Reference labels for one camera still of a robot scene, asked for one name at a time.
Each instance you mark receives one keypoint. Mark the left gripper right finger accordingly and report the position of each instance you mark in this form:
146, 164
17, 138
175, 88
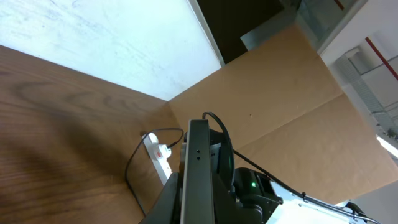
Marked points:
225, 209

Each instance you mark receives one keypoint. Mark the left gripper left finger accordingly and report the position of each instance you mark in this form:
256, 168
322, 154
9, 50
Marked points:
166, 207

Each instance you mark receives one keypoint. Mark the white power strip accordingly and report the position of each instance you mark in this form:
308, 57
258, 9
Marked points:
158, 153

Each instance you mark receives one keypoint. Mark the cardboard panel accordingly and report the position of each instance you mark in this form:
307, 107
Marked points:
285, 111

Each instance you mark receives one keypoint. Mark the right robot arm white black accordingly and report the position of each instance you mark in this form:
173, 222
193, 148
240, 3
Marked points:
243, 192

